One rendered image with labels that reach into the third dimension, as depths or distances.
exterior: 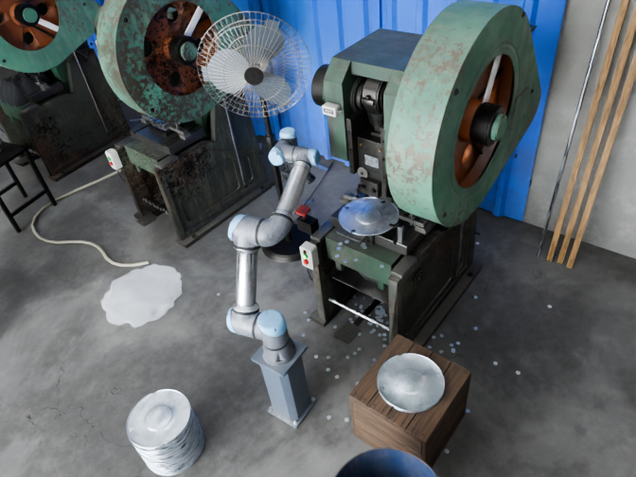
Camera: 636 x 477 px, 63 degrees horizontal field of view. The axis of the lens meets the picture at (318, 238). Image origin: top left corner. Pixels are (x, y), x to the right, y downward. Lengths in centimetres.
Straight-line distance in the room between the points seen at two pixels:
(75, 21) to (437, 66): 354
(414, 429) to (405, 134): 119
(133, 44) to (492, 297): 241
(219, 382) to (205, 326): 42
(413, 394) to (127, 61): 214
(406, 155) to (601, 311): 184
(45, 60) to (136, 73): 178
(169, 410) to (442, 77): 184
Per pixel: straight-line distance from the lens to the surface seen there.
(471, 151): 226
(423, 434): 226
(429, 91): 174
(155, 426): 257
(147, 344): 325
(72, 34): 480
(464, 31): 183
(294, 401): 256
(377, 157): 232
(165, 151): 359
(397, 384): 235
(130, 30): 296
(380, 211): 251
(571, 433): 279
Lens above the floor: 233
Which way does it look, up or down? 41 degrees down
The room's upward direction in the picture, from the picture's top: 8 degrees counter-clockwise
